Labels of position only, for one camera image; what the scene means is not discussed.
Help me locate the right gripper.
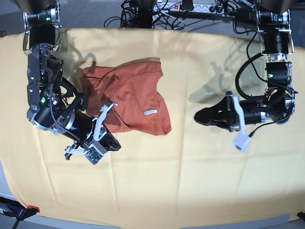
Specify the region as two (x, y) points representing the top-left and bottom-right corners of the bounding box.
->
(64, 112), (121, 151)

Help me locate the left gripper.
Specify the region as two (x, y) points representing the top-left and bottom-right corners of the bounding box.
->
(194, 92), (269, 132)

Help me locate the terracotta orange T-shirt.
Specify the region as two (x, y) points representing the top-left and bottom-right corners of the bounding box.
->
(80, 61), (172, 135)

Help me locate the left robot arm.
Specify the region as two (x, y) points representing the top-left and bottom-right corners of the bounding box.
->
(194, 0), (297, 132)

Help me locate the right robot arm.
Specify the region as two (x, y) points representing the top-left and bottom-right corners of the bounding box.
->
(15, 0), (121, 151)

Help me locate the pale yellow table cloth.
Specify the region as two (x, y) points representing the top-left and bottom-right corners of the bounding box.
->
(0, 29), (305, 229)

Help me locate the white power strip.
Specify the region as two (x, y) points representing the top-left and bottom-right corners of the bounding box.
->
(153, 2), (234, 17)

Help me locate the blue black bar clamp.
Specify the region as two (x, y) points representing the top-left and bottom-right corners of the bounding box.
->
(0, 197), (40, 229)

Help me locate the black clamp at right edge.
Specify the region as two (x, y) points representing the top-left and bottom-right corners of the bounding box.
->
(297, 212), (305, 221)

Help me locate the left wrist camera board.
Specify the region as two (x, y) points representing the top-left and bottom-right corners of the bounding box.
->
(233, 133), (251, 153)

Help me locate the black central stand post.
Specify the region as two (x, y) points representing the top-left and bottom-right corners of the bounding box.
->
(136, 0), (154, 29)

